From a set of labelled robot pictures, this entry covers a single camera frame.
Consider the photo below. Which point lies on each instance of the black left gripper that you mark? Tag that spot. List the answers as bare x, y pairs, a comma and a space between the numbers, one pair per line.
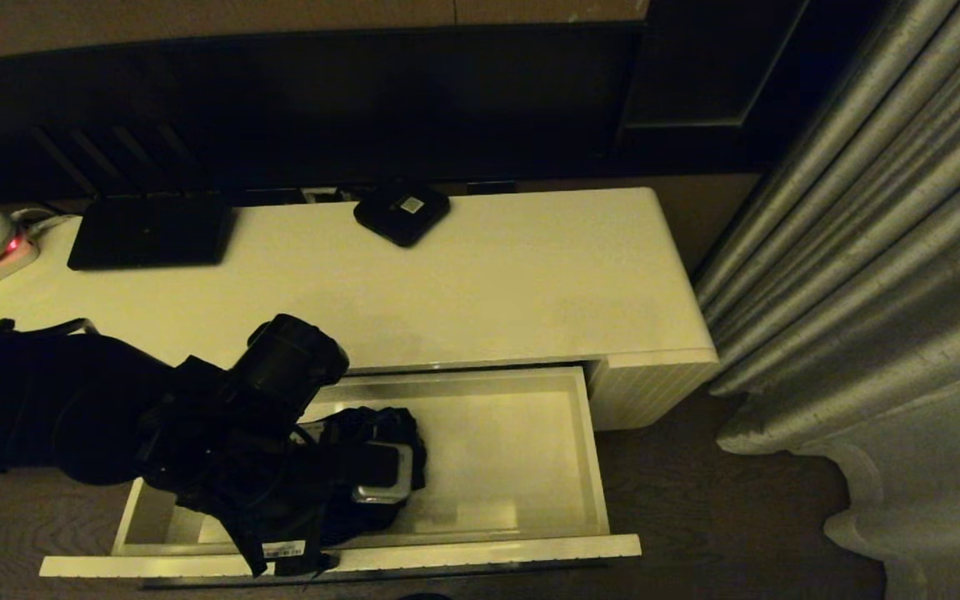
263, 508

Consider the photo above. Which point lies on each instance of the black umbrella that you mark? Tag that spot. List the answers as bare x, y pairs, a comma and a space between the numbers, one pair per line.
347, 517

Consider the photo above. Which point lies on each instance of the cream fluted drawer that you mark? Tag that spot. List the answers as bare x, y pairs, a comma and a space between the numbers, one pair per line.
513, 458

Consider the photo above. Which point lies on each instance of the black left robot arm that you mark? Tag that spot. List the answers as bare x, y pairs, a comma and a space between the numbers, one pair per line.
47, 400

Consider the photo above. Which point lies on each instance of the white low cabinet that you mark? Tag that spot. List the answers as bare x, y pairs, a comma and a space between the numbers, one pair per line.
488, 283

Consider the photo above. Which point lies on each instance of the black flat set-top box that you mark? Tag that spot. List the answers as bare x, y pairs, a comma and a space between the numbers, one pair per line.
151, 233

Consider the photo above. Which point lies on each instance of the small black square box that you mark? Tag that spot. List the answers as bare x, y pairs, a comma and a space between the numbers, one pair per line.
401, 215

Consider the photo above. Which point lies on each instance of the white power strip red light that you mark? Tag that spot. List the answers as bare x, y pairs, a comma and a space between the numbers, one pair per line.
3, 260

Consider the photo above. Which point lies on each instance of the black television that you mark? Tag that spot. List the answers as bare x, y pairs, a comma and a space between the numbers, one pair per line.
322, 100

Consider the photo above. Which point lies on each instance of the grey textured curtain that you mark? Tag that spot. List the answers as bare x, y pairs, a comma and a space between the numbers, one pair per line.
863, 208

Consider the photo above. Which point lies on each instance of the white sheer curtain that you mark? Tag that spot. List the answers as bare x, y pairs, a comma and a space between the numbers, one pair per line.
947, 517

